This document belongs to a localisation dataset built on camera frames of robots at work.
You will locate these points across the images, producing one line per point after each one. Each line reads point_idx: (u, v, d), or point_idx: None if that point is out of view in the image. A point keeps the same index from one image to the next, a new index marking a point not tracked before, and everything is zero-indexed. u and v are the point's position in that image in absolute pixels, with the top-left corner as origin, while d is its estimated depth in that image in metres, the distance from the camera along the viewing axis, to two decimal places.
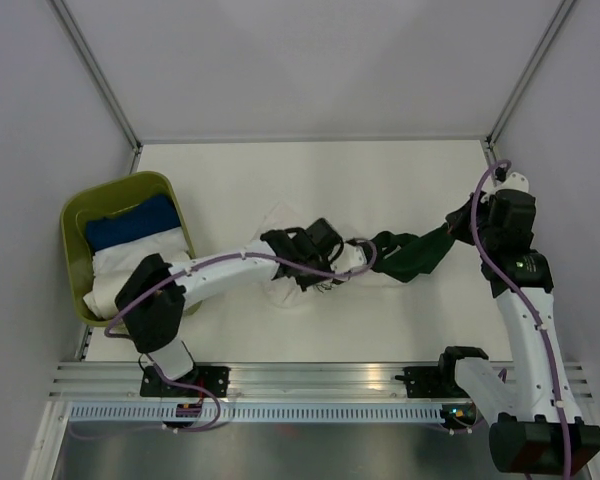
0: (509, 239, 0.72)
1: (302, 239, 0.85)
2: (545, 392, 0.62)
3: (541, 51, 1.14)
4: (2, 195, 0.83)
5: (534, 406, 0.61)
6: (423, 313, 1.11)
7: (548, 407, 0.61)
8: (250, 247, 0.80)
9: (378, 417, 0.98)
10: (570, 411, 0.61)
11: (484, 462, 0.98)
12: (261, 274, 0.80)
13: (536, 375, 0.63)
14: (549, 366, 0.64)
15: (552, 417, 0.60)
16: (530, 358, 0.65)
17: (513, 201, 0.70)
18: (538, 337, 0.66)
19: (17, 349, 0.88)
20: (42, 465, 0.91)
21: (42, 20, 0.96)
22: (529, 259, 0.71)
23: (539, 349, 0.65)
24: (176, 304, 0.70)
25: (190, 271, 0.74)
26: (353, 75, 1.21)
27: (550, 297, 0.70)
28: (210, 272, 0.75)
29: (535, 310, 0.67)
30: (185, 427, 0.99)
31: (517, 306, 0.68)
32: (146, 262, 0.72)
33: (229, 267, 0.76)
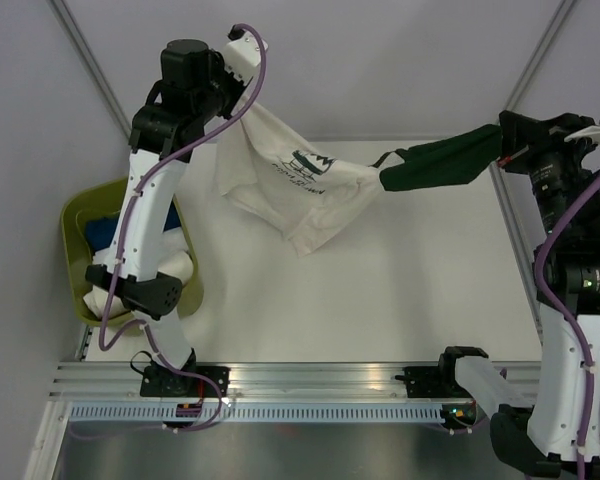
0: (592, 240, 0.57)
1: (167, 94, 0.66)
2: (570, 432, 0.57)
3: (542, 50, 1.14)
4: (3, 196, 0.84)
5: (551, 444, 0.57)
6: (423, 312, 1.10)
7: (567, 445, 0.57)
8: (136, 176, 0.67)
9: (378, 417, 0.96)
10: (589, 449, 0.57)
11: (484, 461, 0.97)
12: (173, 179, 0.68)
13: (563, 415, 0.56)
14: (582, 406, 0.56)
15: (568, 456, 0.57)
16: (561, 397, 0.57)
17: None
18: (580, 377, 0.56)
19: (17, 349, 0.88)
20: (42, 465, 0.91)
21: (42, 18, 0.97)
22: None
23: (576, 395, 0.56)
24: (146, 286, 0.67)
25: (121, 258, 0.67)
26: (351, 75, 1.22)
27: None
28: (133, 238, 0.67)
29: (586, 348, 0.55)
30: (185, 427, 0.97)
31: (565, 338, 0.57)
32: (91, 273, 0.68)
33: (140, 210, 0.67)
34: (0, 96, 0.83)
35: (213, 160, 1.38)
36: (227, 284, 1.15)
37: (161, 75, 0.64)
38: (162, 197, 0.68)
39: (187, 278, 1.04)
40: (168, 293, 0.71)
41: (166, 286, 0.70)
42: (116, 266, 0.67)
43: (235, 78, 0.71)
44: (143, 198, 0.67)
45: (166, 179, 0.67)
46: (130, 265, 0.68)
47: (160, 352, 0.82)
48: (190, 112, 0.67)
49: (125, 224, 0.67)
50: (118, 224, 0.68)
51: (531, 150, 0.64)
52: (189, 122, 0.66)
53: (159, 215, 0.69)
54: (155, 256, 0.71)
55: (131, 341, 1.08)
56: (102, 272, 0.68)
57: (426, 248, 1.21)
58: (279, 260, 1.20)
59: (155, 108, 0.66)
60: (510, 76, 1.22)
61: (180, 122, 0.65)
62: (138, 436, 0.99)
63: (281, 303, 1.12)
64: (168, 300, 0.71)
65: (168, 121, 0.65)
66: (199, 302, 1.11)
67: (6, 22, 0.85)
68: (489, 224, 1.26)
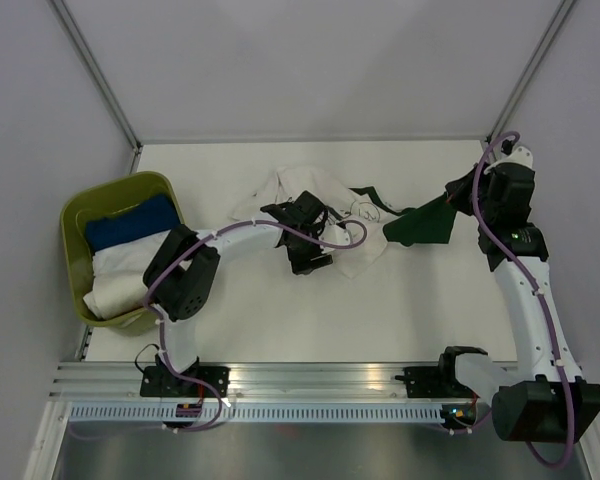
0: (508, 213, 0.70)
1: (292, 210, 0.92)
2: (545, 353, 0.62)
3: (541, 51, 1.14)
4: (2, 196, 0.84)
5: (534, 366, 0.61)
6: (423, 313, 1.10)
7: (549, 368, 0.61)
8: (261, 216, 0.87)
9: (378, 417, 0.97)
10: (571, 371, 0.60)
11: (485, 462, 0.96)
12: (267, 240, 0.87)
13: (533, 336, 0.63)
14: (547, 327, 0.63)
15: (553, 378, 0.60)
16: (527, 322, 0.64)
17: (513, 176, 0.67)
18: (535, 301, 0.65)
19: (19, 348, 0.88)
20: (42, 465, 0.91)
21: (41, 18, 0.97)
22: (524, 232, 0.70)
23: (538, 317, 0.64)
24: (211, 263, 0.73)
25: (216, 235, 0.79)
26: (351, 76, 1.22)
27: (546, 266, 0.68)
28: (232, 237, 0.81)
29: (531, 276, 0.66)
30: (186, 427, 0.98)
31: (514, 274, 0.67)
32: (175, 233, 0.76)
33: (246, 232, 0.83)
34: None
35: (212, 160, 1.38)
36: (227, 284, 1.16)
37: (302, 199, 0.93)
38: (262, 237, 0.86)
39: None
40: (193, 301, 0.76)
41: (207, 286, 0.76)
42: (208, 236, 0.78)
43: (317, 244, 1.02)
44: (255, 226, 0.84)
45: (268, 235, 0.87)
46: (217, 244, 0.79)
47: (168, 351, 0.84)
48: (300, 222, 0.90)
49: (238, 225, 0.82)
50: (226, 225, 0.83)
51: (461, 184, 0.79)
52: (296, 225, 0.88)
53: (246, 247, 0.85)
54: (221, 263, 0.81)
55: (131, 341, 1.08)
56: (190, 235, 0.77)
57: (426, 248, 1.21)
58: (280, 260, 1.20)
59: (282, 210, 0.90)
60: (510, 76, 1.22)
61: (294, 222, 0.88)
62: (138, 436, 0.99)
63: (282, 304, 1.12)
64: (188, 307, 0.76)
65: (289, 219, 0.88)
66: None
67: (5, 24, 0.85)
68: None
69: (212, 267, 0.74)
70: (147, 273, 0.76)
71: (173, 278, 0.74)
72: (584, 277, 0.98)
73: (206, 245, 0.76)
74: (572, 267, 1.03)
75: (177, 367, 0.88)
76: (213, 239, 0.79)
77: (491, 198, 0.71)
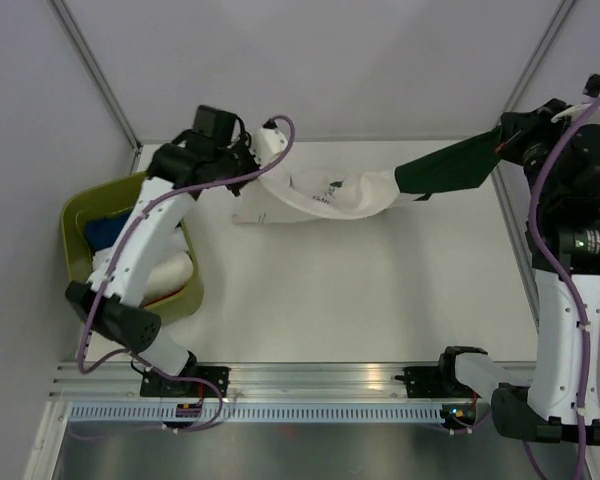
0: (576, 204, 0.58)
1: (193, 142, 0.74)
2: (569, 394, 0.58)
3: (540, 52, 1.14)
4: (1, 195, 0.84)
5: (552, 406, 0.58)
6: (423, 312, 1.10)
7: (566, 409, 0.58)
8: (146, 199, 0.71)
9: (378, 417, 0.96)
10: (589, 413, 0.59)
11: (485, 461, 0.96)
12: (176, 215, 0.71)
13: (561, 373, 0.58)
14: (579, 368, 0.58)
15: (569, 420, 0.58)
16: (560, 357, 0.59)
17: (597, 158, 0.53)
18: (576, 336, 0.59)
19: (18, 349, 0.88)
20: (42, 465, 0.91)
21: (42, 20, 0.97)
22: (592, 233, 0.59)
23: (572, 355, 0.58)
24: (120, 316, 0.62)
25: (110, 275, 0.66)
26: (351, 75, 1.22)
27: None
28: (130, 259, 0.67)
29: (582, 307, 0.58)
30: (186, 427, 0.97)
31: (562, 297, 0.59)
32: (71, 297, 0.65)
33: (143, 232, 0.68)
34: None
35: None
36: (226, 284, 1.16)
37: (193, 124, 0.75)
38: (166, 223, 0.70)
39: (187, 278, 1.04)
40: (146, 330, 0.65)
41: (144, 321, 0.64)
42: (102, 283, 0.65)
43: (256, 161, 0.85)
44: (148, 218, 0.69)
45: (175, 207, 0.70)
46: (116, 284, 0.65)
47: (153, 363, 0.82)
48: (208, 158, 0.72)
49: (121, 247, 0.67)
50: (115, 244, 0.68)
51: (516, 132, 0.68)
52: (205, 162, 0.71)
53: (160, 243, 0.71)
54: (144, 283, 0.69)
55: None
56: (84, 293, 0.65)
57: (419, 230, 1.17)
58: (280, 259, 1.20)
59: (177, 151, 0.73)
60: (511, 75, 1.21)
61: (195, 162, 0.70)
62: (138, 435, 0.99)
63: (281, 304, 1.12)
64: (145, 336, 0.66)
65: (186, 161, 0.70)
66: (198, 302, 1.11)
67: (7, 25, 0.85)
68: (489, 224, 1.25)
69: (128, 315, 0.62)
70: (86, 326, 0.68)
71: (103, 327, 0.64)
72: None
73: (105, 296, 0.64)
74: None
75: (171, 373, 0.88)
76: (110, 281, 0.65)
77: (559, 177, 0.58)
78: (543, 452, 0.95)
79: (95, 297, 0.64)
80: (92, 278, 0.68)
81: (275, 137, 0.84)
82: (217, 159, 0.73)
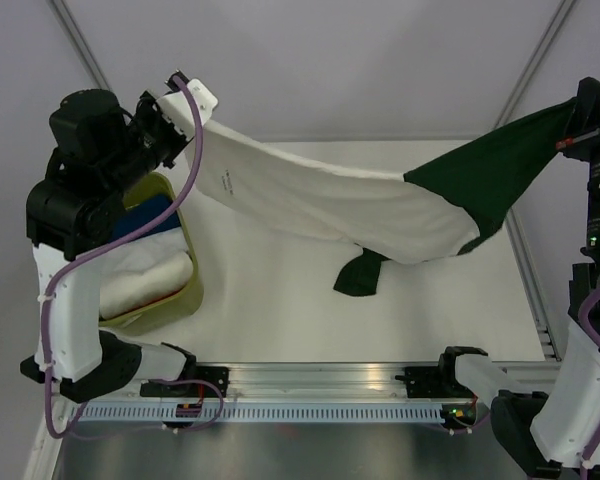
0: None
1: (72, 161, 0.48)
2: (578, 445, 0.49)
3: (541, 51, 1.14)
4: (1, 196, 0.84)
5: (556, 455, 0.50)
6: (423, 312, 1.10)
7: (570, 456, 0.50)
8: (45, 271, 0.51)
9: (378, 417, 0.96)
10: (595, 457, 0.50)
11: (485, 461, 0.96)
12: (92, 270, 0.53)
13: (575, 432, 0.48)
14: (597, 425, 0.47)
15: (572, 463, 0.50)
16: (577, 418, 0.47)
17: None
18: None
19: (18, 349, 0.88)
20: (42, 465, 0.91)
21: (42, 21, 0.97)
22: None
23: (593, 420, 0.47)
24: (82, 393, 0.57)
25: (48, 363, 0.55)
26: (351, 75, 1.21)
27: None
28: (58, 342, 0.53)
29: None
30: (186, 427, 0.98)
31: (597, 369, 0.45)
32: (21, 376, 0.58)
33: (58, 313, 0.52)
34: (0, 98, 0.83)
35: None
36: (226, 284, 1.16)
37: (55, 140, 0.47)
38: (81, 290, 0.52)
39: (188, 278, 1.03)
40: (120, 371, 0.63)
41: (114, 370, 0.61)
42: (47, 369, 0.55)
43: (177, 130, 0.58)
44: (58, 296, 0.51)
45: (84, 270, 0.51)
46: (61, 367, 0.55)
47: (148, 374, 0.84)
48: (104, 185, 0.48)
49: (41, 333, 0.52)
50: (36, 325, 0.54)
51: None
52: (101, 197, 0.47)
53: (90, 301, 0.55)
54: (96, 343, 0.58)
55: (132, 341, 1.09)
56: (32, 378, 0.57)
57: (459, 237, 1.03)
58: (280, 259, 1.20)
59: (57, 184, 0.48)
60: (510, 75, 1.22)
61: (86, 201, 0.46)
62: (138, 435, 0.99)
63: (281, 304, 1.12)
64: (124, 372, 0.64)
65: (75, 198, 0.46)
66: (198, 302, 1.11)
67: (6, 25, 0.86)
68: None
69: (90, 385, 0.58)
70: None
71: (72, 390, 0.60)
72: None
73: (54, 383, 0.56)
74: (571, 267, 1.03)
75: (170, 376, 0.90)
76: (53, 366, 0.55)
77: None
78: None
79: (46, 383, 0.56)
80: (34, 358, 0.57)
81: (200, 93, 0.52)
82: (117, 186, 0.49)
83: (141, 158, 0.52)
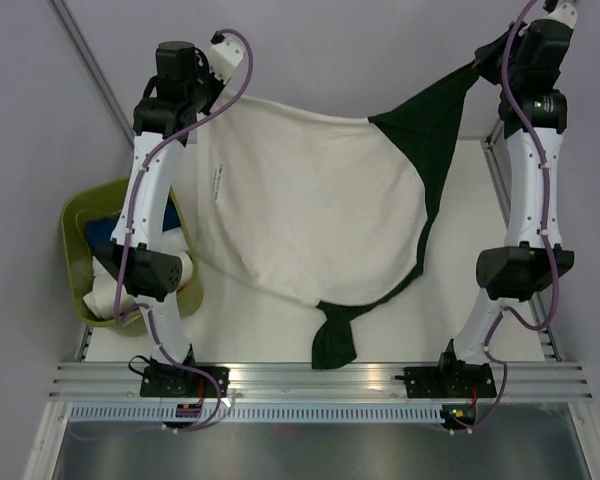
0: (534, 78, 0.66)
1: (162, 87, 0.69)
2: (534, 222, 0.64)
3: None
4: (3, 195, 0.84)
5: (520, 233, 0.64)
6: (424, 312, 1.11)
7: (534, 235, 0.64)
8: (142, 153, 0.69)
9: (378, 417, 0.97)
10: (553, 238, 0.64)
11: (488, 462, 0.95)
12: (173, 160, 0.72)
13: (526, 207, 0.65)
14: (543, 196, 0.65)
15: (536, 244, 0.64)
16: (525, 192, 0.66)
17: (547, 34, 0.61)
18: (539, 176, 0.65)
19: (18, 349, 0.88)
20: (42, 465, 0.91)
21: (43, 19, 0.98)
22: (548, 98, 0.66)
23: (535, 187, 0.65)
24: (156, 256, 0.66)
25: (130, 228, 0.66)
26: (351, 76, 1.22)
27: (559, 138, 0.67)
28: (144, 207, 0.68)
29: (542, 148, 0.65)
30: (186, 427, 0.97)
31: (526, 146, 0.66)
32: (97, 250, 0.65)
33: (148, 182, 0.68)
34: (2, 98, 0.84)
35: None
36: (227, 284, 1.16)
37: (156, 70, 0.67)
38: (165, 174, 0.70)
39: (187, 278, 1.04)
40: (172, 271, 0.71)
41: (170, 261, 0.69)
42: (125, 236, 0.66)
43: (217, 78, 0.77)
44: (149, 174, 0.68)
45: (169, 156, 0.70)
46: (139, 235, 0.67)
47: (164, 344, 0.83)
48: (183, 99, 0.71)
49: (133, 198, 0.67)
50: (126, 198, 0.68)
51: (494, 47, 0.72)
52: (185, 108, 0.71)
53: (167, 184, 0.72)
54: (161, 232, 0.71)
55: (132, 342, 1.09)
56: (113, 249, 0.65)
57: (414, 225, 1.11)
58: None
59: (155, 105, 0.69)
60: None
61: (177, 110, 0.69)
62: (137, 436, 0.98)
63: (281, 304, 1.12)
64: (171, 278, 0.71)
65: (169, 106, 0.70)
66: (199, 302, 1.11)
67: (7, 24, 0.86)
68: (490, 223, 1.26)
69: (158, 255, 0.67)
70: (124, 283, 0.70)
71: (134, 274, 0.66)
72: (585, 277, 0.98)
73: (133, 250, 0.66)
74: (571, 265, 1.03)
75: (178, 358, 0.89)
76: (133, 233, 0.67)
77: (520, 59, 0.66)
78: (542, 452, 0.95)
79: (123, 249, 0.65)
80: (112, 236, 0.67)
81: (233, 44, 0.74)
82: (191, 102, 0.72)
83: (204, 93, 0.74)
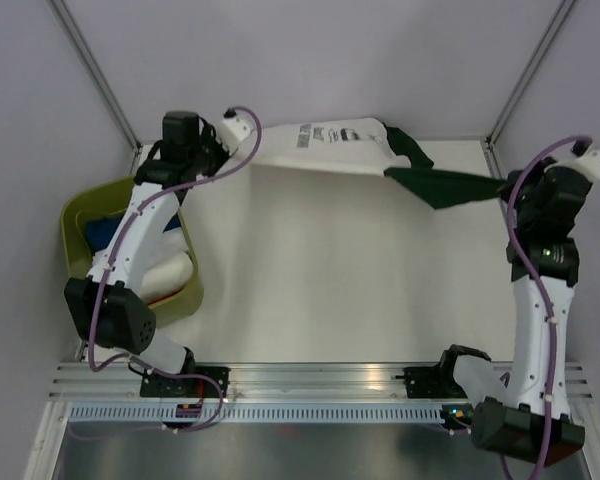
0: (544, 227, 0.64)
1: (167, 149, 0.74)
2: (537, 383, 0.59)
3: (541, 51, 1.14)
4: (2, 195, 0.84)
5: (521, 395, 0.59)
6: (425, 312, 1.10)
7: (535, 399, 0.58)
8: (137, 201, 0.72)
9: (378, 417, 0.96)
10: (558, 407, 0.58)
11: (487, 461, 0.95)
12: (168, 212, 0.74)
13: (530, 366, 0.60)
14: (548, 357, 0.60)
15: (537, 410, 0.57)
16: (529, 347, 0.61)
17: (562, 184, 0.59)
18: (545, 329, 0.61)
19: (17, 351, 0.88)
20: (42, 466, 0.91)
21: (42, 21, 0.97)
22: (558, 249, 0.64)
23: (541, 342, 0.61)
24: (129, 296, 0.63)
25: (111, 265, 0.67)
26: (350, 74, 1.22)
27: (571, 292, 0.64)
28: (129, 248, 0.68)
29: (549, 302, 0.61)
30: (186, 427, 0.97)
31: (531, 294, 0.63)
32: (69, 288, 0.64)
33: (137, 227, 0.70)
34: (1, 99, 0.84)
35: None
36: (226, 284, 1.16)
37: (162, 135, 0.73)
38: (157, 222, 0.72)
39: (188, 278, 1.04)
40: (143, 327, 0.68)
41: (143, 313, 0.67)
42: (103, 273, 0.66)
43: (224, 148, 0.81)
44: (141, 217, 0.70)
45: (163, 210, 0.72)
46: (118, 272, 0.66)
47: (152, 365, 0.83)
48: (185, 161, 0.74)
49: (121, 237, 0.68)
50: (113, 237, 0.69)
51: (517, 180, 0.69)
52: (185, 169, 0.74)
53: (157, 233, 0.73)
54: (142, 273, 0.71)
55: None
56: (87, 287, 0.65)
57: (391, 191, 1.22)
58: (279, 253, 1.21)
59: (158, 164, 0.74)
60: (509, 77, 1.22)
61: (177, 172, 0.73)
62: (137, 436, 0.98)
63: (281, 303, 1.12)
64: (140, 337, 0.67)
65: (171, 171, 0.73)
66: (198, 303, 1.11)
67: (7, 25, 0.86)
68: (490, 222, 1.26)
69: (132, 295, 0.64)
70: (82, 331, 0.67)
71: (107, 319, 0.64)
72: (585, 277, 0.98)
73: (109, 284, 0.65)
74: None
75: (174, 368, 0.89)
76: (112, 270, 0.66)
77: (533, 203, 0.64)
78: None
79: (98, 286, 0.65)
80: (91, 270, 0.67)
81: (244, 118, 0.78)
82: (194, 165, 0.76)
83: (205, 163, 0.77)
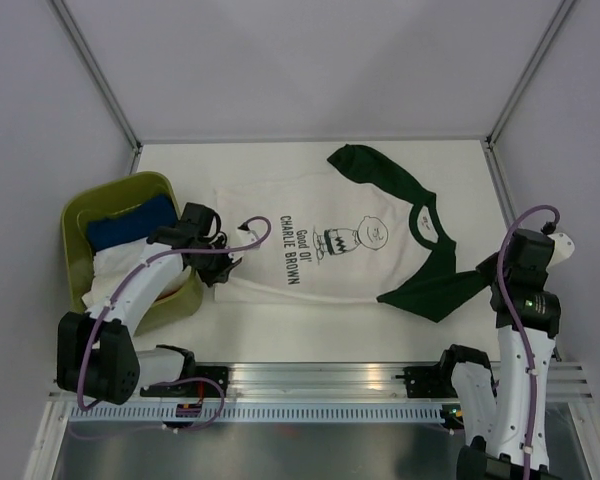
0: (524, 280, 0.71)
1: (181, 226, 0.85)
2: (517, 434, 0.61)
3: (541, 51, 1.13)
4: (2, 195, 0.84)
5: (502, 444, 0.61)
6: None
7: (516, 449, 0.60)
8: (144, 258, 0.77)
9: (378, 417, 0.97)
10: (536, 458, 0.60)
11: None
12: (170, 272, 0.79)
13: (511, 416, 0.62)
14: (529, 408, 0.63)
15: (517, 459, 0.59)
16: (511, 397, 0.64)
17: (529, 236, 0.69)
18: (527, 379, 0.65)
19: (18, 351, 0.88)
20: (42, 466, 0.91)
21: (41, 21, 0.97)
22: (539, 299, 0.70)
23: (522, 393, 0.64)
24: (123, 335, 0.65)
25: (112, 303, 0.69)
26: (350, 74, 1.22)
27: (551, 343, 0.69)
28: (130, 293, 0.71)
29: (531, 352, 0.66)
30: (186, 427, 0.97)
31: (514, 345, 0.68)
32: (64, 325, 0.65)
33: (142, 277, 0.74)
34: (1, 98, 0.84)
35: (214, 159, 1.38)
36: None
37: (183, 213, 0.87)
38: (161, 277, 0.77)
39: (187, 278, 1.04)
40: (128, 376, 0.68)
41: (133, 361, 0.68)
42: (103, 309, 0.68)
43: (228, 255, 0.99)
44: (148, 268, 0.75)
45: (167, 268, 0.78)
46: (118, 311, 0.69)
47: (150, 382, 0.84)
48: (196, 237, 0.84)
49: (124, 282, 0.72)
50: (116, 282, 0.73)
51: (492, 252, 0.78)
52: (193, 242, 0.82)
53: (159, 288, 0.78)
54: (138, 318, 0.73)
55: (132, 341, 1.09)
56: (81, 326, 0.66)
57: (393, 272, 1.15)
58: None
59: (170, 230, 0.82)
60: (509, 76, 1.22)
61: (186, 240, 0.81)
62: (138, 436, 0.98)
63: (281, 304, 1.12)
64: (124, 386, 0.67)
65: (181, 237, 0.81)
66: (198, 302, 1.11)
67: (7, 24, 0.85)
68: (490, 222, 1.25)
69: (126, 337, 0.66)
70: (61, 376, 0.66)
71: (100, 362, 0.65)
72: (585, 277, 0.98)
73: (106, 321, 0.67)
74: (573, 266, 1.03)
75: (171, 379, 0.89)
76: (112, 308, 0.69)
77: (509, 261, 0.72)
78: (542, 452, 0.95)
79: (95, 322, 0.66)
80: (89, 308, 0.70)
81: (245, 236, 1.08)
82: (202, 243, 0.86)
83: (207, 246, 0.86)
